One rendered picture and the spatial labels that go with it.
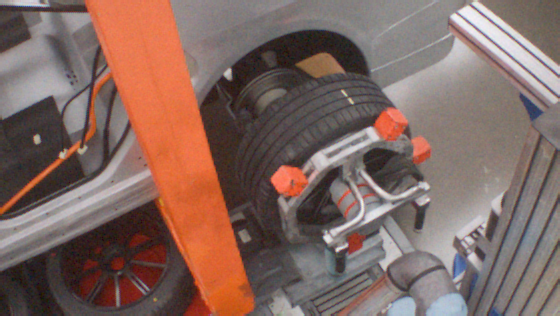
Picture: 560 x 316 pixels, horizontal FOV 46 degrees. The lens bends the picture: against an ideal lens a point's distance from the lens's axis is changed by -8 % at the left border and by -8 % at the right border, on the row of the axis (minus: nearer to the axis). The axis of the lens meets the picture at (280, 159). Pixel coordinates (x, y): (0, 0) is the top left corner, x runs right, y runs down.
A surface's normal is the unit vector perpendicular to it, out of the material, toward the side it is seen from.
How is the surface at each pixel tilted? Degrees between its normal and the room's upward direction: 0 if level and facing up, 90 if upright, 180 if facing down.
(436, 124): 0
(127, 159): 90
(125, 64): 90
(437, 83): 0
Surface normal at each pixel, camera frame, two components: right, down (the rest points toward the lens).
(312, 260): -0.08, -0.57
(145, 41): 0.47, 0.70
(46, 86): 0.33, 0.24
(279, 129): -0.52, -0.27
